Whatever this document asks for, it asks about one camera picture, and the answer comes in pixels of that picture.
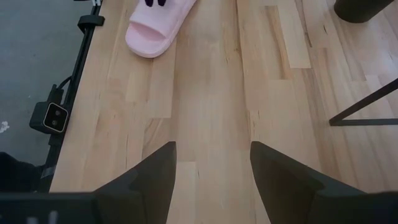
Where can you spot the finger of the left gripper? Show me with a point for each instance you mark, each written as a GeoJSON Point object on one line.
{"type": "Point", "coordinates": [160, 2]}
{"type": "Point", "coordinates": [149, 2]}

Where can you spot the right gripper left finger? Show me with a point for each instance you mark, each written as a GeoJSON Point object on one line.
{"type": "Point", "coordinates": [146, 193]}

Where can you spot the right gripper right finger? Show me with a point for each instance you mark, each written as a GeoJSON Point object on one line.
{"type": "Point", "coordinates": [280, 186]}

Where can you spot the pink slide sandal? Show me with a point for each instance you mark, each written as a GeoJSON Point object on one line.
{"type": "Point", "coordinates": [155, 40]}

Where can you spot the wooden shelf with black legs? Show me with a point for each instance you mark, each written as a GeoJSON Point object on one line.
{"type": "Point", "coordinates": [357, 122]}

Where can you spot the green plant in black pot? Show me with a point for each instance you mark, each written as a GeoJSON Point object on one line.
{"type": "Point", "coordinates": [360, 11]}

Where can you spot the black metal table frame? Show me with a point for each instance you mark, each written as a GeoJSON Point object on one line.
{"type": "Point", "coordinates": [80, 56]}

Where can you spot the small table-level camera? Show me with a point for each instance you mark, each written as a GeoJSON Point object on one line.
{"type": "Point", "coordinates": [51, 117]}

